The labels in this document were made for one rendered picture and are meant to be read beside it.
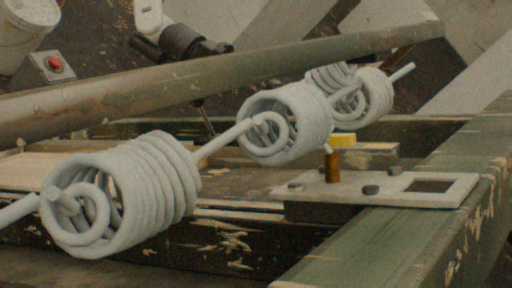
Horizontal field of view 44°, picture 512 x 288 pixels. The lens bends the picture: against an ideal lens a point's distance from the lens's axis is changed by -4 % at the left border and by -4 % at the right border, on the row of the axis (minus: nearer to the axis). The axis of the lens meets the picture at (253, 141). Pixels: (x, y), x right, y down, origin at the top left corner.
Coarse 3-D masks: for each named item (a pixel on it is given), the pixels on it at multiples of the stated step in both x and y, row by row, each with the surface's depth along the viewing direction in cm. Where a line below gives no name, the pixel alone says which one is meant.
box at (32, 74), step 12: (24, 60) 182; (36, 60) 181; (60, 60) 188; (24, 72) 183; (36, 72) 180; (48, 72) 181; (72, 72) 188; (12, 84) 186; (24, 84) 184; (36, 84) 181; (48, 84) 179
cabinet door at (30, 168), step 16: (0, 160) 153; (16, 160) 152; (32, 160) 150; (48, 160) 148; (208, 160) 133; (0, 176) 135; (16, 176) 134; (32, 176) 132; (96, 176) 126; (112, 192) 111
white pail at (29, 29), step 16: (0, 0) 282; (16, 0) 282; (32, 0) 295; (48, 0) 304; (64, 0) 301; (0, 16) 285; (16, 16) 280; (32, 16) 288; (48, 16) 295; (0, 32) 288; (16, 32) 286; (32, 32) 287; (48, 32) 294; (0, 48) 293; (16, 48) 293; (32, 48) 299; (0, 64) 299; (16, 64) 302
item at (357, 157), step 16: (32, 144) 160; (48, 144) 157; (64, 144) 154; (80, 144) 152; (96, 144) 149; (112, 144) 147; (192, 144) 137; (224, 160) 132; (240, 160) 130; (304, 160) 122; (320, 160) 121; (352, 160) 118; (368, 160) 116; (384, 160) 114; (400, 160) 118
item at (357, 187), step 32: (352, 64) 60; (0, 192) 97; (288, 192) 65; (320, 192) 64; (352, 192) 63; (384, 192) 62; (448, 192) 59; (32, 224) 89; (192, 224) 74; (224, 224) 72; (256, 224) 70; (288, 224) 68; (320, 224) 66; (128, 256) 81; (160, 256) 78; (192, 256) 75; (224, 256) 73; (256, 256) 71; (288, 256) 69
